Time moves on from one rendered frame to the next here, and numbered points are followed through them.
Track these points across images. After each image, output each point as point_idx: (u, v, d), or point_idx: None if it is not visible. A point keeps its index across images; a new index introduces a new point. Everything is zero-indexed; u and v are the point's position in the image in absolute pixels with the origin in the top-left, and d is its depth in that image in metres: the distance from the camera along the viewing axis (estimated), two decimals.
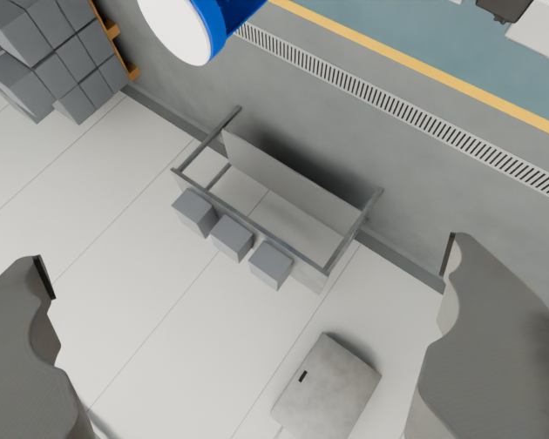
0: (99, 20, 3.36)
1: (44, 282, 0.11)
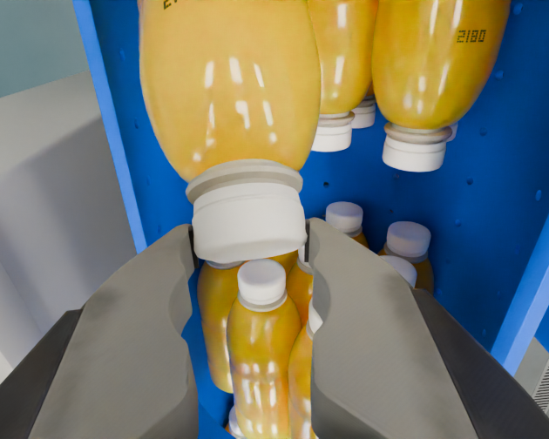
0: None
1: (193, 252, 0.12)
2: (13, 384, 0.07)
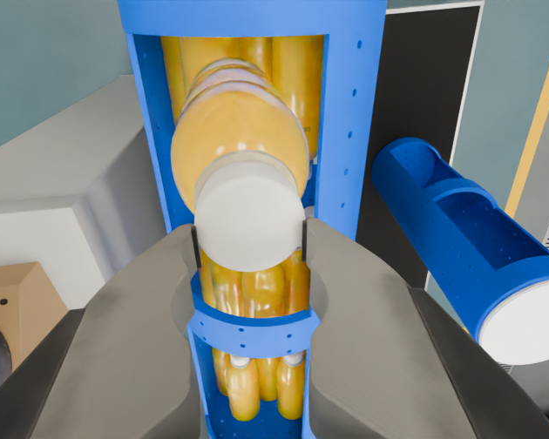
0: None
1: (195, 251, 0.12)
2: (16, 382, 0.07)
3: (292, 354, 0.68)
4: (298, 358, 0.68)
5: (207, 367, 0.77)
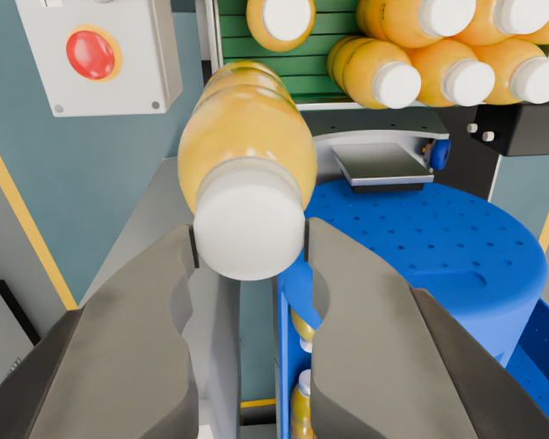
0: None
1: (193, 252, 0.12)
2: (14, 384, 0.07)
3: None
4: None
5: None
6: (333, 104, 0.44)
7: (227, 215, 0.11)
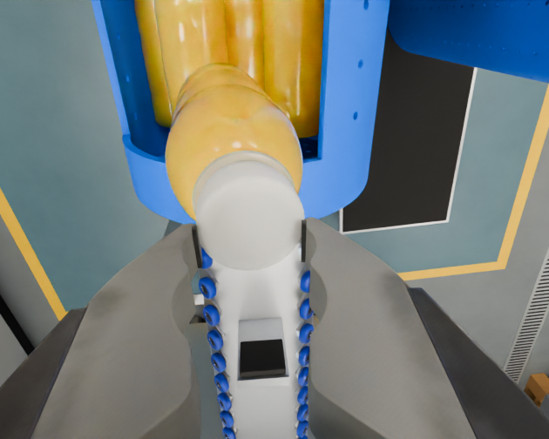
0: None
1: (196, 251, 0.12)
2: (17, 382, 0.07)
3: None
4: None
5: (127, 42, 0.39)
6: None
7: (231, 206, 0.12)
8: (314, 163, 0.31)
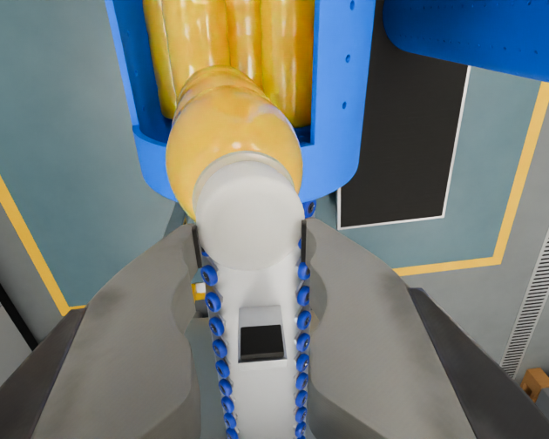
0: None
1: (196, 251, 0.12)
2: (17, 382, 0.07)
3: None
4: None
5: (136, 39, 0.43)
6: None
7: (231, 206, 0.12)
8: (307, 148, 0.34)
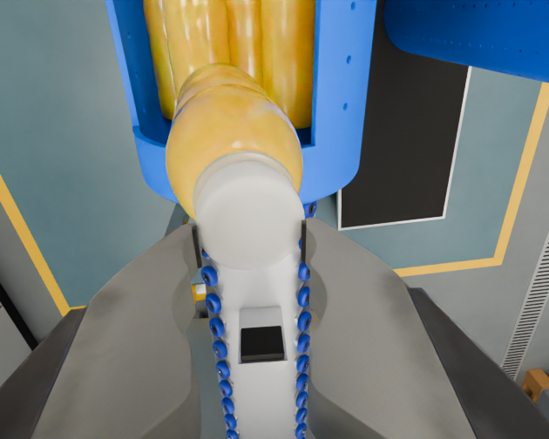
0: None
1: (196, 251, 0.12)
2: (17, 382, 0.07)
3: None
4: None
5: (136, 40, 0.43)
6: None
7: (231, 206, 0.12)
8: (308, 150, 0.34)
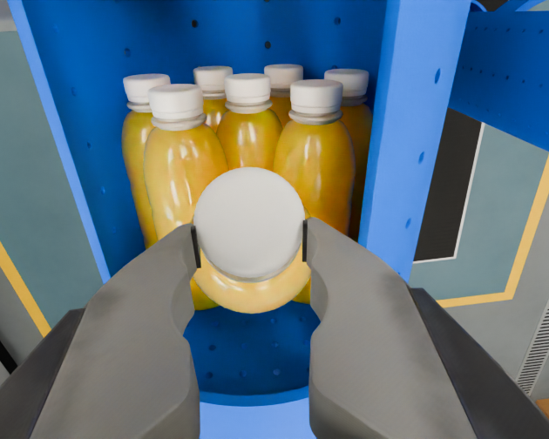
0: None
1: (195, 251, 0.12)
2: (16, 383, 0.07)
3: (315, 85, 0.25)
4: (332, 91, 0.25)
5: (114, 189, 0.34)
6: None
7: (229, 192, 0.12)
8: None
